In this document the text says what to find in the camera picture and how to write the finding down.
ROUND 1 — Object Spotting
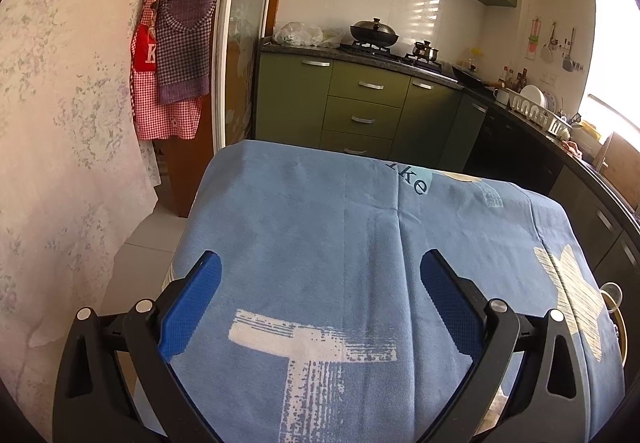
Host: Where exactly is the green sink cabinet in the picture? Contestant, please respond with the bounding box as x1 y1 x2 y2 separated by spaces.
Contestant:
547 163 640 309

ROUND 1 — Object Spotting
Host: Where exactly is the white plastic bag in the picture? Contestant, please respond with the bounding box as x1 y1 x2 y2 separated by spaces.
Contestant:
272 21 343 48

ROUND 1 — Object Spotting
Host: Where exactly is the black frying pan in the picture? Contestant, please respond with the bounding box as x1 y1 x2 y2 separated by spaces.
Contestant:
451 65 493 90

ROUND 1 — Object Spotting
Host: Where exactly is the blue hanging utensil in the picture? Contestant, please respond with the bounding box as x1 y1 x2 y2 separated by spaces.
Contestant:
561 27 576 72

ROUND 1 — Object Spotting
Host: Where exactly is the red checked apron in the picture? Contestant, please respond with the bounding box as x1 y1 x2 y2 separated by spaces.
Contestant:
130 0 203 141

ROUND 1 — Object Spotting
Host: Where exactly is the small steel faucet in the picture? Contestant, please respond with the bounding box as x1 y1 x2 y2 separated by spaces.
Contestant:
597 132 615 170

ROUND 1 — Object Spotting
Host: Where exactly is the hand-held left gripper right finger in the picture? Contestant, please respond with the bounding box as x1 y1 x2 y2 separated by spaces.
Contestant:
420 249 591 443

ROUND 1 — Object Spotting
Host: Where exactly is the white hanging utensil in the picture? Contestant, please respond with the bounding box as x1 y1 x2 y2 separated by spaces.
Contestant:
541 22 558 64

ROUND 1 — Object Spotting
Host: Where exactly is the row of condiment bottles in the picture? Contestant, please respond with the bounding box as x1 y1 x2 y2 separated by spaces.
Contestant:
501 67 530 92

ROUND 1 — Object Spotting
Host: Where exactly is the blue printed tablecloth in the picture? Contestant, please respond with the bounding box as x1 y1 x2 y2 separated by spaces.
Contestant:
162 139 626 443

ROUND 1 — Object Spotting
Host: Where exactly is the pink and green hanging utensil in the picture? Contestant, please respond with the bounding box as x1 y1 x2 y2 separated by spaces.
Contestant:
529 17 543 60

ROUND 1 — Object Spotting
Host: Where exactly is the black wok with lid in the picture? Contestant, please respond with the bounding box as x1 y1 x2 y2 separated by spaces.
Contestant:
349 17 401 48

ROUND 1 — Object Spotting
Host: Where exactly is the purple checked apron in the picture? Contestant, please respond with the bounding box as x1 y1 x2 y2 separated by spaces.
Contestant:
155 0 218 104

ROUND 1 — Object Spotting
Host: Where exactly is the white dish rack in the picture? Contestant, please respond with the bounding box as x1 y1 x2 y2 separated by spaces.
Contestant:
507 95 571 136

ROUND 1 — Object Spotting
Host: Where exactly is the black gas stove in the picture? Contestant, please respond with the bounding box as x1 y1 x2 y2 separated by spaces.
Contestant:
340 42 445 71

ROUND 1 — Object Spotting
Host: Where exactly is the black dishwasher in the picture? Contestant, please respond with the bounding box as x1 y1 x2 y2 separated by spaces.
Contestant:
462 108 568 196

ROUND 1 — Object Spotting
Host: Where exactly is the wooden board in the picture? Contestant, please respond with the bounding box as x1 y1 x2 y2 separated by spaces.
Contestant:
595 130 640 208

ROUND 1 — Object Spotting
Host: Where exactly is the dark kitchen countertop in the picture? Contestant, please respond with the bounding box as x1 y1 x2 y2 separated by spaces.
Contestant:
259 42 640 229

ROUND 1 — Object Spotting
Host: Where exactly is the white plate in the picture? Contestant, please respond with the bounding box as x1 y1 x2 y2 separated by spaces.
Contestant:
522 85 547 108

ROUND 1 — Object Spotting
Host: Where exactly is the glass sliding door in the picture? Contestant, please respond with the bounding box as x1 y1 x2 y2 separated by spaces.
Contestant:
212 0 288 158

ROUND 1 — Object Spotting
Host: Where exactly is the green drawer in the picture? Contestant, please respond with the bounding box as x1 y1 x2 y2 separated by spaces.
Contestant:
319 130 396 158
327 63 412 108
322 97 405 141

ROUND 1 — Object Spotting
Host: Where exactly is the bright window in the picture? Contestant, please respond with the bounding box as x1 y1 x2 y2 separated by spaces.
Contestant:
582 0 640 148

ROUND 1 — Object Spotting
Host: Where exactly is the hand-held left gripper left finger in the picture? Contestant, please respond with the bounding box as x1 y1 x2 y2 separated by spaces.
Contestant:
51 250 223 443

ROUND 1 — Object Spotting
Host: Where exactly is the green lower cabinet unit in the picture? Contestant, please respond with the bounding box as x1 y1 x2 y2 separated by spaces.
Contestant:
254 50 488 174

